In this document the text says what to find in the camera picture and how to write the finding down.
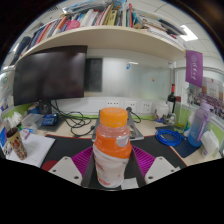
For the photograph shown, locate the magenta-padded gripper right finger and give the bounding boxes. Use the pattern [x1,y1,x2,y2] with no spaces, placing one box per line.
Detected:
[127,145,182,188]

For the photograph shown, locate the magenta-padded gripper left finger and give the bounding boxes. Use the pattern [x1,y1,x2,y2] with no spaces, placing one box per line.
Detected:
[48,145,101,190]

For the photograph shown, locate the orange-capped drink bottle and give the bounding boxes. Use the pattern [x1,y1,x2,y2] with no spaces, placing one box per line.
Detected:
[92,107,133,189]

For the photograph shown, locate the purple water bottle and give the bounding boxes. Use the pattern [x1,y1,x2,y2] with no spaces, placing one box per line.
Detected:
[187,101,213,148]

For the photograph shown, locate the flat round red coaster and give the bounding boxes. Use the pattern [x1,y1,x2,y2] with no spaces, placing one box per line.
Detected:
[40,159,59,173]

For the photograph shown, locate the black desk mat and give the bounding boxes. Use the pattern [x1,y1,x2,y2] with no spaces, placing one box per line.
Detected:
[39,134,188,172]

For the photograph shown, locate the dark blue pad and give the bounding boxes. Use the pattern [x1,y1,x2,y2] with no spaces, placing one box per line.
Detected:
[173,136,201,159]

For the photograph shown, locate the small white paper slip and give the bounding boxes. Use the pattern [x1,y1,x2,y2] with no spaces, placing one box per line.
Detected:
[120,178,139,191]

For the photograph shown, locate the white paper sheet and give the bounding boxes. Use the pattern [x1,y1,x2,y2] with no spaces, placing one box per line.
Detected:
[6,133,57,169]

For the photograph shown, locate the small blue box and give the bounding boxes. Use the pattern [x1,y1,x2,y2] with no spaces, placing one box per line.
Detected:
[41,113,60,127]

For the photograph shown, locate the white tissue pack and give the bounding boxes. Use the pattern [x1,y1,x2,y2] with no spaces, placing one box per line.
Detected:
[199,129,221,159]

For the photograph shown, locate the clear plastic box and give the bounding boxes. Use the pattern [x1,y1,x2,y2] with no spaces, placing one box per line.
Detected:
[20,113,45,133]

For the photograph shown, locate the white jar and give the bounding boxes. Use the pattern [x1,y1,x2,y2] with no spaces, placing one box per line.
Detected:
[154,101,171,123]

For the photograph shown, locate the blue round container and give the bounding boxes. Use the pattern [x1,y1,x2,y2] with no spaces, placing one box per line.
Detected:
[27,103,41,115]

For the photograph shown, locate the dark wine bottle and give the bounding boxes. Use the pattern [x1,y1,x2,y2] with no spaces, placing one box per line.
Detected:
[166,83,178,114]

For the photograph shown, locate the white napkin stack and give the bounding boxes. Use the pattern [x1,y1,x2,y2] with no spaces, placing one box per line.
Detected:
[3,111,23,129]

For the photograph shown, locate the black computer monitor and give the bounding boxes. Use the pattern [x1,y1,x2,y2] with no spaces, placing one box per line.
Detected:
[12,45,88,116]

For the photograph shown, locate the purple hanging banner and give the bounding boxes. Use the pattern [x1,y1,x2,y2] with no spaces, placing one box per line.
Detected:
[184,49,204,88]

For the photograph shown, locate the beige shelf with books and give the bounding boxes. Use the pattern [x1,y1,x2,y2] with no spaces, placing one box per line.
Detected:
[9,0,188,66]

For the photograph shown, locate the coiled blue cable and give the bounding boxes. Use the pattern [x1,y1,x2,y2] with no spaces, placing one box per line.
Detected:
[154,128,183,148]

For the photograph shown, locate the black cables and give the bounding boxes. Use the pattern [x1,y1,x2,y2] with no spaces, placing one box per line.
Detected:
[51,99,98,138]

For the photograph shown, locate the white wall socket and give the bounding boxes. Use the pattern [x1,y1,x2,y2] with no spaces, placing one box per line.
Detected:
[139,101,154,114]
[123,100,138,114]
[105,99,120,108]

